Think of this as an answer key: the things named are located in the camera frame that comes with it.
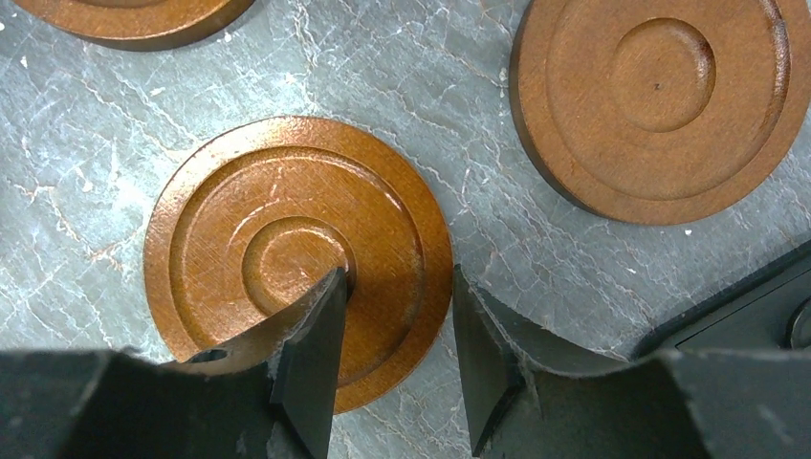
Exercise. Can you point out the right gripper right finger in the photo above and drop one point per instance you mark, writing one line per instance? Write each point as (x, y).
(529, 393)

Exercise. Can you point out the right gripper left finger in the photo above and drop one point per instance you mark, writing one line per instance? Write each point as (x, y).
(266, 393)

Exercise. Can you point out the wooden coaster five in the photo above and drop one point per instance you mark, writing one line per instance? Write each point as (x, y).
(138, 25)

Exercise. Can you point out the wooden coaster three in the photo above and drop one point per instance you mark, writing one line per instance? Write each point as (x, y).
(659, 112)

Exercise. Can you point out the wooden coaster four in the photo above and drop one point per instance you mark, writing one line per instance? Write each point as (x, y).
(258, 215)

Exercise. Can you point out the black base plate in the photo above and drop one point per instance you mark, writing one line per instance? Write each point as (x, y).
(757, 312)

